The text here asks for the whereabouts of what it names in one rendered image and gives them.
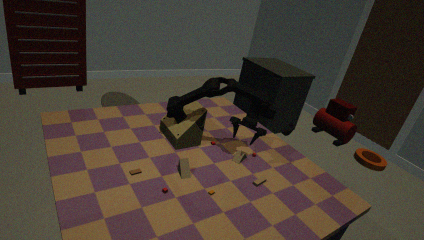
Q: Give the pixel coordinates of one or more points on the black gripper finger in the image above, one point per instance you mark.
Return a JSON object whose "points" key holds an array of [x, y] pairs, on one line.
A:
{"points": [[235, 129], [255, 137]]}

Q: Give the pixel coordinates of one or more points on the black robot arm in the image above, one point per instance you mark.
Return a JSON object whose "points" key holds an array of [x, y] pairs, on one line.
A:
{"points": [[260, 99]]}

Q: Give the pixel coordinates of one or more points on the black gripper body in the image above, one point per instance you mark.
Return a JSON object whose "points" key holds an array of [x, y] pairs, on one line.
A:
{"points": [[252, 115]]}

